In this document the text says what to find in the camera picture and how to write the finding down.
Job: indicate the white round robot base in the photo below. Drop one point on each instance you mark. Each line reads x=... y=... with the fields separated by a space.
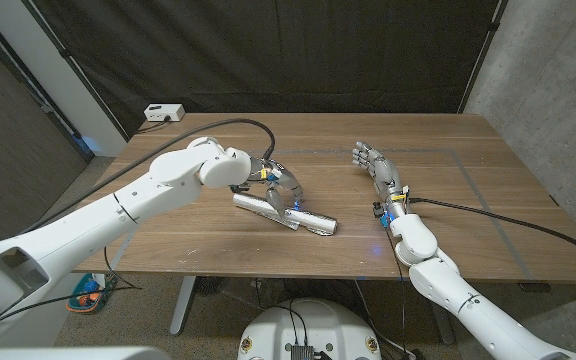
x=328 y=325

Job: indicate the aluminum foil roll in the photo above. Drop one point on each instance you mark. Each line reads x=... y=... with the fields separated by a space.
x=313 y=222

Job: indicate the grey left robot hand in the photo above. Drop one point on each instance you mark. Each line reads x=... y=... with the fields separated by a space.
x=275 y=177

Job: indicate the colourful toy basket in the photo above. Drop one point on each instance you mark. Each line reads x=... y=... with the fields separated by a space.
x=90 y=295

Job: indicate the grey table leg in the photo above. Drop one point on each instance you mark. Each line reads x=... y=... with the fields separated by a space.
x=440 y=329

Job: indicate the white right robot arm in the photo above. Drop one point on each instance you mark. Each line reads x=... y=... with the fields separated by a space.
x=468 y=310

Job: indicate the white robot torso edge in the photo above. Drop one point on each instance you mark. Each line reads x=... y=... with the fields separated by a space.
x=68 y=355

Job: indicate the white power strip box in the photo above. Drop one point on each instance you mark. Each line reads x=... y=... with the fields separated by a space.
x=164 y=112

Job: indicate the white floor platform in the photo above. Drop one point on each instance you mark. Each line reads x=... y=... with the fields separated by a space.
x=43 y=325

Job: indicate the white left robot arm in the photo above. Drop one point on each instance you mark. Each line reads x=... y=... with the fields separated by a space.
x=93 y=225

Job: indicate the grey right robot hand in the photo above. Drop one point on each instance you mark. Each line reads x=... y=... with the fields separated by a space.
x=385 y=172

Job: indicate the black backdrop curtain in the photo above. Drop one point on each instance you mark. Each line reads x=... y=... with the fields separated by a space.
x=293 y=50

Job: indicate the black backdrop stand pole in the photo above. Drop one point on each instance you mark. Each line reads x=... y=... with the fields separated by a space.
x=66 y=56
x=486 y=50

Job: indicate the white table leg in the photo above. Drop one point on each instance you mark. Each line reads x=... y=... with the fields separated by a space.
x=184 y=305

